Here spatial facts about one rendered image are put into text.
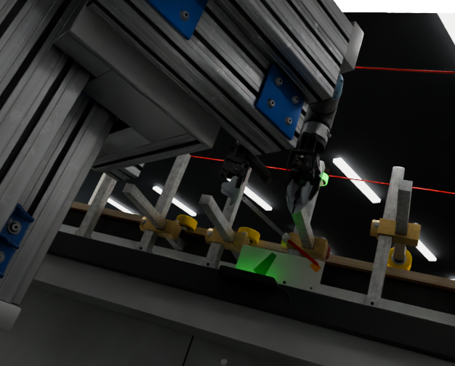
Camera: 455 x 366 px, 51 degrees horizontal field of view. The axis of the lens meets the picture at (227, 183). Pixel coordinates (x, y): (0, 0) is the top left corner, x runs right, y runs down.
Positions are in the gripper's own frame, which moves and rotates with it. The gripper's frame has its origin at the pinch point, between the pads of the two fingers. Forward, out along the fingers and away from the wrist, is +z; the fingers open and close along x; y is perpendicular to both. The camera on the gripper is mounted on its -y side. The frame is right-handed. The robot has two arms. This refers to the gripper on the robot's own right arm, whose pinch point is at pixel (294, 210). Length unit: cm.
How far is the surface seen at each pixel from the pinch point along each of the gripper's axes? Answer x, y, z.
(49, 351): -86, -49, 50
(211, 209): -23.6, -3.0, 2.5
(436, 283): 37, -46, -6
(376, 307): 22.4, -24.6, 12.1
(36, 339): -94, -49, 47
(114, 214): -84, -46, -6
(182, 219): -50, -38, -7
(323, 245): 4.4, -25.8, -2.8
